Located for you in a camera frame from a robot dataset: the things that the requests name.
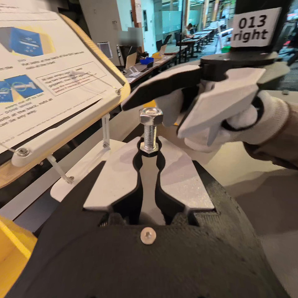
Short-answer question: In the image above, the background office desk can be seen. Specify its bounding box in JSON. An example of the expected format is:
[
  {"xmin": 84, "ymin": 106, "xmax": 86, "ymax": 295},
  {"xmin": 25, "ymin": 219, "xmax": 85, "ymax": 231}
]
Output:
[{"xmin": 122, "ymin": 50, "xmax": 189, "ymax": 85}]

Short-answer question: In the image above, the wooden document stand white base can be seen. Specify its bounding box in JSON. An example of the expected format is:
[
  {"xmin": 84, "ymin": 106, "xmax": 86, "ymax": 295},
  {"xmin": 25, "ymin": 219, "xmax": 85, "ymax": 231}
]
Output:
[{"xmin": 0, "ymin": 9, "xmax": 132, "ymax": 203}]

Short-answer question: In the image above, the yellow plastic bin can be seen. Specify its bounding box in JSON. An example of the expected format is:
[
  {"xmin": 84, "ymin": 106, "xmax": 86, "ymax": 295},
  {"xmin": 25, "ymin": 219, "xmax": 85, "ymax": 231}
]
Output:
[
  {"xmin": 142, "ymin": 99, "xmax": 184, "ymax": 126},
  {"xmin": 0, "ymin": 215, "xmax": 38, "ymax": 298}
]

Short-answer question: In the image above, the printed instruction sheet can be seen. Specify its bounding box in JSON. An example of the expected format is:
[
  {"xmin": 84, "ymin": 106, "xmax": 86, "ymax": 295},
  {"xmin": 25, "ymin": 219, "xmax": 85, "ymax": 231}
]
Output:
[{"xmin": 0, "ymin": 9, "xmax": 124, "ymax": 154}]

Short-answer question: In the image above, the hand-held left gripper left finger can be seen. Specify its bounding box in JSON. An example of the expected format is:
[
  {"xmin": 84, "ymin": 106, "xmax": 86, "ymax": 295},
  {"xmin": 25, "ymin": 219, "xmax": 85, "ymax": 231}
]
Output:
[{"xmin": 83, "ymin": 136, "xmax": 144, "ymax": 225}]

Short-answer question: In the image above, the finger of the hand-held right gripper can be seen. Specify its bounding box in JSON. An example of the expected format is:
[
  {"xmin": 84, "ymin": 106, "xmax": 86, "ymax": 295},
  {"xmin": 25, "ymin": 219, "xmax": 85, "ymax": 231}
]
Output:
[
  {"xmin": 177, "ymin": 68, "xmax": 266, "ymax": 146},
  {"xmin": 121, "ymin": 64, "xmax": 204, "ymax": 112}
]

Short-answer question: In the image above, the silver hex bolt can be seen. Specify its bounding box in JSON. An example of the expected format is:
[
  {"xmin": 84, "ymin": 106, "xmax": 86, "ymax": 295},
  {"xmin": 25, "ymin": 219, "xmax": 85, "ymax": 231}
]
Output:
[{"xmin": 138, "ymin": 107, "xmax": 164, "ymax": 148}]

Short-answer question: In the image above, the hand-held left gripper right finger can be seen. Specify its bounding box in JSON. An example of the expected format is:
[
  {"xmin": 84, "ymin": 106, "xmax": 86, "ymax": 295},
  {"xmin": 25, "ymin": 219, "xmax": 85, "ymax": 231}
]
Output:
[{"xmin": 155, "ymin": 136, "xmax": 215, "ymax": 224}]

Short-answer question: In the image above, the person's right hand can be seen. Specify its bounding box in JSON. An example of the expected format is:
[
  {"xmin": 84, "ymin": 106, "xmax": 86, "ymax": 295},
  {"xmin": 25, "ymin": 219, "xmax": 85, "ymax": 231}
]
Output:
[{"xmin": 184, "ymin": 90, "xmax": 289, "ymax": 154}]

